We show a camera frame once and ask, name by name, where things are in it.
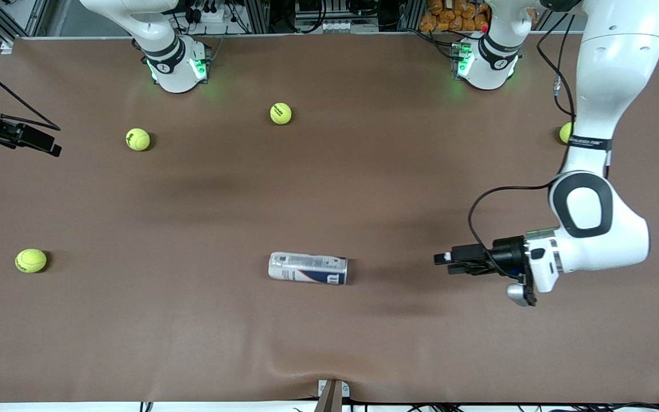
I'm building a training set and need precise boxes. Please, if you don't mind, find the clear Wilson tennis ball can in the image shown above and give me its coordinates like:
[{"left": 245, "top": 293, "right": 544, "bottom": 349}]
[{"left": 268, "top": 252, "right": 349, "bottom": 286}]

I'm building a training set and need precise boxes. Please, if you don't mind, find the brown table mat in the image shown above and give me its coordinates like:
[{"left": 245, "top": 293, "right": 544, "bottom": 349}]
[{"left": 0, "top": 31, "right": 659, "bottom": 404}]

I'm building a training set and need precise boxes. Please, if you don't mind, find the white power strip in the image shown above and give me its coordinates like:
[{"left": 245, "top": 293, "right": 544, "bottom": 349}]
[{"left": 189, "top": 6, "right": 233, "bottom": 25}]

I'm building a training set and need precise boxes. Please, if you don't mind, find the pile of orange objects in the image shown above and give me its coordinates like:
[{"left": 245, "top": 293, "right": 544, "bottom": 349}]
[{"left": 419, "top": 0, "right": 490, "bottom": 33}]

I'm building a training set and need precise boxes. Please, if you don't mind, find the grey electronics rack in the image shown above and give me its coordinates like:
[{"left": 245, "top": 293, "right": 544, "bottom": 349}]
[{"left": 292, "top": 0, "right": 382, "bottom": 34}]

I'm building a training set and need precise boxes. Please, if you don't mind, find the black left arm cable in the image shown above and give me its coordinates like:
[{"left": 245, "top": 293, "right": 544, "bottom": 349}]
[{"left": 468, "top": 14, "right": 576, "bottom": 270}]

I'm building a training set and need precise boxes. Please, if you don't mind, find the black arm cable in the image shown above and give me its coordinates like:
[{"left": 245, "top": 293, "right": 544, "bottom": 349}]
[
  {"left": 468, "top": 14, "right": 576, "bottom": 270},
  {"left": 0, "top": 54, "right": 61, "bottom": 132}
]

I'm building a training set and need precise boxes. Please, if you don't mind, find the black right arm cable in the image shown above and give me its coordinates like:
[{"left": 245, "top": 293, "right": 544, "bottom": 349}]
[{"left": 0, "top": 54, "right": 61, "bottom": 132}]

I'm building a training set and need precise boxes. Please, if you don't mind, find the aluminium frame profile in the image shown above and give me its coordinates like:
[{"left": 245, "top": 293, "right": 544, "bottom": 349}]
[{"left": 0, "top": 0, "right": 38, "bottom": 55}]

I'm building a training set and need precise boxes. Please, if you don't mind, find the metal table edge bracket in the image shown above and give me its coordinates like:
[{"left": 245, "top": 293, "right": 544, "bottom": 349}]
[{"left": 317, "top": 379, "right": 351, "bottom": 412}]

